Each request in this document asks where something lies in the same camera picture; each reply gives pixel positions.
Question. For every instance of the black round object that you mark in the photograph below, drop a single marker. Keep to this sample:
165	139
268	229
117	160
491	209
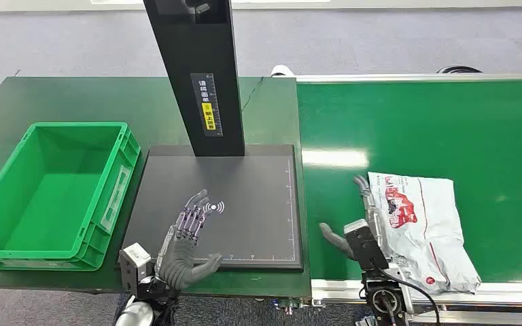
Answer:
459	69

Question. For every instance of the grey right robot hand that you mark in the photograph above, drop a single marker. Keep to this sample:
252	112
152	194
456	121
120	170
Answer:
335	240

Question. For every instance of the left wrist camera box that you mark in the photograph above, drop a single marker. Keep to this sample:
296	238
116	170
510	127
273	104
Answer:
134	265

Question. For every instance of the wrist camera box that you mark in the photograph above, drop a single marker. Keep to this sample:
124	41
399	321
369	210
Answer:
364	245
134	265

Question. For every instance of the white red-printed mailer package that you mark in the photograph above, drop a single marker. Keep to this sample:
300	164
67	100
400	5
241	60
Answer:
432	229

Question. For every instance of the dark green table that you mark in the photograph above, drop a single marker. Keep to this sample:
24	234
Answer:
72	99

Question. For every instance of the green plastic crate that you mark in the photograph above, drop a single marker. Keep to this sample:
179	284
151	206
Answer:
54	202

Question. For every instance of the green conveyor belt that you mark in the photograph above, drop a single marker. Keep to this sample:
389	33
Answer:
423	135

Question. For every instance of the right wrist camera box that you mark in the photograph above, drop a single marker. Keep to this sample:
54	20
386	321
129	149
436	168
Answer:
364	245

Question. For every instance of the black inbound scanner machine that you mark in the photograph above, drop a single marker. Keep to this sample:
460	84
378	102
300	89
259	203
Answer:
193	49

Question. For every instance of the metal fittings under table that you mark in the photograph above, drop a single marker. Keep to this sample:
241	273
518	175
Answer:
290	306

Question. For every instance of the white round object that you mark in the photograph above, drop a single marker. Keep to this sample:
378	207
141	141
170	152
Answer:
282	71

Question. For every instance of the clear crate label pocket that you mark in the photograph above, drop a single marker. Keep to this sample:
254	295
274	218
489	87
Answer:
116	198

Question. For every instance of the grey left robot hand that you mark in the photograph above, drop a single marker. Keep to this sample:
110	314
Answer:
177	265

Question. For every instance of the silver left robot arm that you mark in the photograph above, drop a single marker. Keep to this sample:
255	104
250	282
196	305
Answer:
137	315

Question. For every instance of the black yellow instruction label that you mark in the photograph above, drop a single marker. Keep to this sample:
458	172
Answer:
208	104

